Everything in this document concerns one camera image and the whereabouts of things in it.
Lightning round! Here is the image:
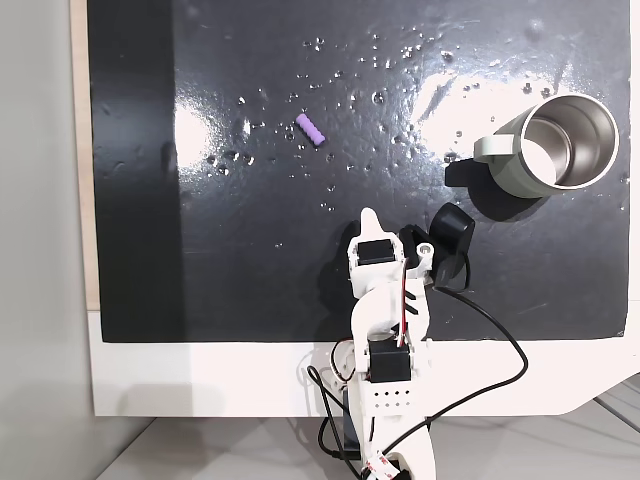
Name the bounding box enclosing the purple ribbed pen grip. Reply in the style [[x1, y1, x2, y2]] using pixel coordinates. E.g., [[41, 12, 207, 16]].
[[295, 113, 328, 148]]

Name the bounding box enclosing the black glossy mat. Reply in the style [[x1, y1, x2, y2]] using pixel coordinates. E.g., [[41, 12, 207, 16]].
[[86, 0, 632, 345]]

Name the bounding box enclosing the black oval camera box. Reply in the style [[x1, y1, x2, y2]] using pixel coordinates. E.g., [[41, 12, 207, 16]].
[[398, 202, 476, 289]]

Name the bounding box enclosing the green steel cup with handle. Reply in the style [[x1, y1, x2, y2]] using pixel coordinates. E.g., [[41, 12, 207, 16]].
[[473, 93, 621, 201]]

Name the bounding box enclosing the thin black cable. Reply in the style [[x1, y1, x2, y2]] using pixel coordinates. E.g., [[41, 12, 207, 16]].
[[305, 365, 362, 464]]

